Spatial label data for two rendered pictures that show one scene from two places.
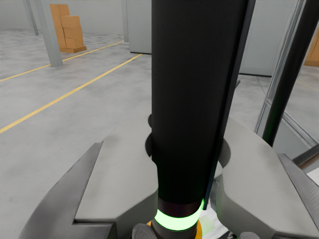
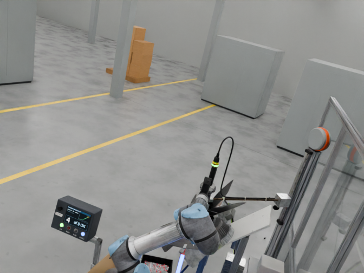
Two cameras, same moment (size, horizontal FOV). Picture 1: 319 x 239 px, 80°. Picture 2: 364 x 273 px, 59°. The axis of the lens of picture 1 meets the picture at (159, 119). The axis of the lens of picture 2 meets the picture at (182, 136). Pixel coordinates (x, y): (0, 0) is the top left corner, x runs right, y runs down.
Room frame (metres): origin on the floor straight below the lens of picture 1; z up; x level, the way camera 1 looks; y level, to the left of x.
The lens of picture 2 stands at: (-1.76, -0.07, 2.50)
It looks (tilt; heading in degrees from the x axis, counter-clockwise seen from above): 22 degrees down; 9
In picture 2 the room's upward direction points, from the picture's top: 14 degrees clockwise
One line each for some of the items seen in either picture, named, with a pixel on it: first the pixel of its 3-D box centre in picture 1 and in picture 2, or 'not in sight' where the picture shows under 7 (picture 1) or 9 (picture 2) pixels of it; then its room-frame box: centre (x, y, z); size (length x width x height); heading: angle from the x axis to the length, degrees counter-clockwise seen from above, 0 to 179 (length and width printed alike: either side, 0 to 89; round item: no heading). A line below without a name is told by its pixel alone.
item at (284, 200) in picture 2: not in sight; (283, 200); (0.41, -0.55, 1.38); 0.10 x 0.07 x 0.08; 122
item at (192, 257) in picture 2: not in sight; (193, 251); (0.03, -0.04, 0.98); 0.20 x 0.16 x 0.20; 87
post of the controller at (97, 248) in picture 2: not in sight; (97, 251); (-0.24, 0.54, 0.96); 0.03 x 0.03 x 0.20; 87
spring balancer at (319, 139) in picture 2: not in sight; (319, 138); (0.46, -0.63, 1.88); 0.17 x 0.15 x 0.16; 177
